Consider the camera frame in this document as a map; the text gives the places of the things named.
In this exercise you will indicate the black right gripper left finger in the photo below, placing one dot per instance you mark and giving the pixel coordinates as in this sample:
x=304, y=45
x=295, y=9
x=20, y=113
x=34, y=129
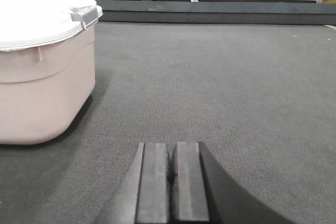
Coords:
x=143, y=194

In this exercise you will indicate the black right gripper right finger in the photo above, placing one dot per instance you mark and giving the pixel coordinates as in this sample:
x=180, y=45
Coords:
x=203, y=192

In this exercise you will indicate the white lidded plastic bin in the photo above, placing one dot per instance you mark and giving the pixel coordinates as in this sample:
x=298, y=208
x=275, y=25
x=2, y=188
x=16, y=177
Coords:
x=47, y=66

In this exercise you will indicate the dark grey conveyor belt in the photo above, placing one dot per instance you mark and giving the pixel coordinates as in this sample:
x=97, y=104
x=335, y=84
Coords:
x=254, y=81

